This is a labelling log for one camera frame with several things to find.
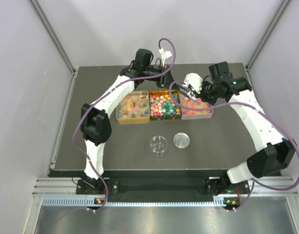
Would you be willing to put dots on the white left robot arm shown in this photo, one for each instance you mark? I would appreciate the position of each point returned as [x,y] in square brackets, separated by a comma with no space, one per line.
[95,124]

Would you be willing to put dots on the silver metal scoop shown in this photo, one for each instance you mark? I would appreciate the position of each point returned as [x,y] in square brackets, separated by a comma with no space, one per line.
[186,90]

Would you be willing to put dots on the dark green star candy tin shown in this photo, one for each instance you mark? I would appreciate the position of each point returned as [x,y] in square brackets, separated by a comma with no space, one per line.
[162,106]

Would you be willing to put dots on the aluminium frame rail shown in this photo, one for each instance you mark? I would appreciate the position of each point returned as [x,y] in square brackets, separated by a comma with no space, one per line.
[65,187]

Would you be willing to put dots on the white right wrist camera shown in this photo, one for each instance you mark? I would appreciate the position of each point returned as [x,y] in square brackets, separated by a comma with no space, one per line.
[193,82]

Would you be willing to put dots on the round silver jar lid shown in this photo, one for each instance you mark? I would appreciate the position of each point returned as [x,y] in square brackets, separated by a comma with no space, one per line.
[181,140]

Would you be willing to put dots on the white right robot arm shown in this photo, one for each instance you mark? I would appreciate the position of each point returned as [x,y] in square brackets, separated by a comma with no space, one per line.
[274,151]

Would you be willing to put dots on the gold popsicle candy tin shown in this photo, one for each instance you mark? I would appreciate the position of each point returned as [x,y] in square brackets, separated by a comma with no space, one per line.
[134,108]

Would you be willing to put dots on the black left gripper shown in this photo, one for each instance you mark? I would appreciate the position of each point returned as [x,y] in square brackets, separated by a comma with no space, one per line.
[163,78]

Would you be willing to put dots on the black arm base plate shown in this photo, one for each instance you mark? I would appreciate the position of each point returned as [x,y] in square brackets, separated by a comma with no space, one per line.
[122,185]

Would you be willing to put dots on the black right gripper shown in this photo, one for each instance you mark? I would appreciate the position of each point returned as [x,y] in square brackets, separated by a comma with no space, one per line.
[204,84]

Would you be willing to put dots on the clear glass jar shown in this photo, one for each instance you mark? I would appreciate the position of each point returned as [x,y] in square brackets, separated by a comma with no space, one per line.
[159,146]

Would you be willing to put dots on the grey slotted cable duct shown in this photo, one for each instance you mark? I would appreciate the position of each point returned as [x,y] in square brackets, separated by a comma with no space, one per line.
[96,202]

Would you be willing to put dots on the pink candy tin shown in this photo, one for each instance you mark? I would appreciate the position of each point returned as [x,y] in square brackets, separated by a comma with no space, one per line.
[194,104]

